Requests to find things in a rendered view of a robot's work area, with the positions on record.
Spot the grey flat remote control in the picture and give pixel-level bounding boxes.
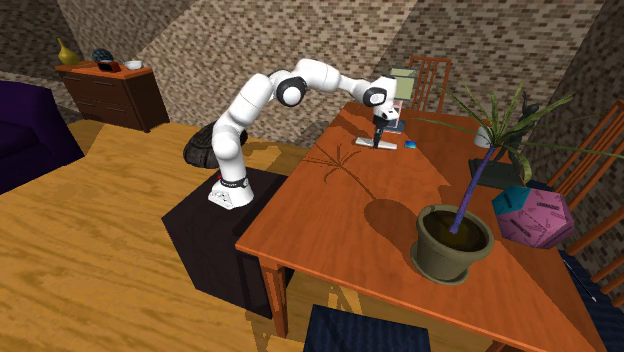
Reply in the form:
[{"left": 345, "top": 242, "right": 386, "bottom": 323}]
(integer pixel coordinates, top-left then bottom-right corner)
[{"left": 354, "top": 136, "right": 399, "bottom": 151}]

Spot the pale green box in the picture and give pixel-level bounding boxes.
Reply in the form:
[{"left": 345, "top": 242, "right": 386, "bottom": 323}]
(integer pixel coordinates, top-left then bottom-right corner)
[{"left": 389, "top": 67, "right": 418, "bottom": 102}]

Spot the wooden chair with slatted back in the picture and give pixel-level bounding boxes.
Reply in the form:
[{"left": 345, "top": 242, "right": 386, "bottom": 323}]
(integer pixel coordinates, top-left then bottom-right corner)
[
  {"left": 557, "top": 206, "right": 624, "bottom": 352},
  {"left": 407, "top": 55, "right": 453, "bottom": 115},
  {"left": 528, "top": 97, "right": 624, "bottom": 208}
]

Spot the orange wooden table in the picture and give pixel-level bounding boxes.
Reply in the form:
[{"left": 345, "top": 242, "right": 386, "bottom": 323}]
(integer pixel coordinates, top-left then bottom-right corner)
[{"left": 235, "top": 101, "right": 609, "bottom": 352}]

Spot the white cup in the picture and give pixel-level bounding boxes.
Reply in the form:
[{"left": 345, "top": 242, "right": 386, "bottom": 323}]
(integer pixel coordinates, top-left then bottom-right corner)
[{"left": 473, "top": 125, "right": 494, "bottom": 149}]

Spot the dark figure on square base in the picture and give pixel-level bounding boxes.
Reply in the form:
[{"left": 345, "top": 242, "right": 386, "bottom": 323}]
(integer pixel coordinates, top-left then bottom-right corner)
[{"left": 468, "top": 92, "right": 542, "bottom": 191}]

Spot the potted plant in olive pot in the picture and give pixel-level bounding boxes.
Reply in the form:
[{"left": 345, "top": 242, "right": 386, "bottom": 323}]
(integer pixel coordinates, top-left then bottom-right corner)
[{"left": 409, "top": 81, "right": 624, "bottom": 287}]

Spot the black round basket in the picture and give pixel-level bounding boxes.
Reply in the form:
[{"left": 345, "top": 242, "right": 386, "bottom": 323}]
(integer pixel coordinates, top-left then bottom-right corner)
[{"left": 182, "top": 120, "right": 250, "bottom": 171}]

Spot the pink and teal polyhedron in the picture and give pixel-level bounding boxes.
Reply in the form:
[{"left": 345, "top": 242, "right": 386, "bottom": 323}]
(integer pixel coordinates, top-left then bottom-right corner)
[{"left": 491, "top": 185, "right": 577, "bottom": 250}]

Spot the dark robot stand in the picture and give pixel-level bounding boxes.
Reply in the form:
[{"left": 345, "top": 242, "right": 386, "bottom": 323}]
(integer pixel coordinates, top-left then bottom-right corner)
[{"left": 161, "top": 167, "right": 295, "bottom": 321}]

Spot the chair with dark blue seat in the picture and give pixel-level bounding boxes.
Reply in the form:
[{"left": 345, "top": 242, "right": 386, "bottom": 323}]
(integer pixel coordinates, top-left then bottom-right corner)
[{"left": 302, "top": 303, "right": 433, "bottom": 352}]

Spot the brown chest of drawers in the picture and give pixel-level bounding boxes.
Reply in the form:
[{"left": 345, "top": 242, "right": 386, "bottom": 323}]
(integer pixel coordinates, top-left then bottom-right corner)
[{"left": 54, "top": 37, "right": 171, "bottom": 134}]

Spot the dark purple sofa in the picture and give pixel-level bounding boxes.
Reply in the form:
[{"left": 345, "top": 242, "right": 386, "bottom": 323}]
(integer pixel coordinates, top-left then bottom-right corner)
[{"left": 0, "top": 80, "right": 86, "bottom": 196}]

